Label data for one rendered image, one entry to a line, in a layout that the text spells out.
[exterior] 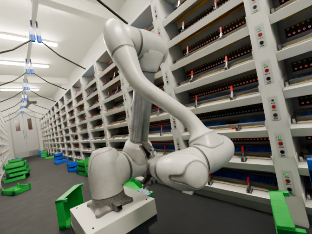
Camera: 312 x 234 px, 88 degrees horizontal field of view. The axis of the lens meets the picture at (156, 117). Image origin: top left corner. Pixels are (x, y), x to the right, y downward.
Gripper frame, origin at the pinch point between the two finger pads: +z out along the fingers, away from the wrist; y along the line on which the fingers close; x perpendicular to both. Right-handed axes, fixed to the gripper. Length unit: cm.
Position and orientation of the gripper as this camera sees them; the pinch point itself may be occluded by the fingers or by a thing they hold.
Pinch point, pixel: (139, 163)
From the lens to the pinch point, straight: 80.4
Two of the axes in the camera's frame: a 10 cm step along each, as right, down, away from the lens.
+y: -0.5, -9.8, 1.8
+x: -8.9, -0.4, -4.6
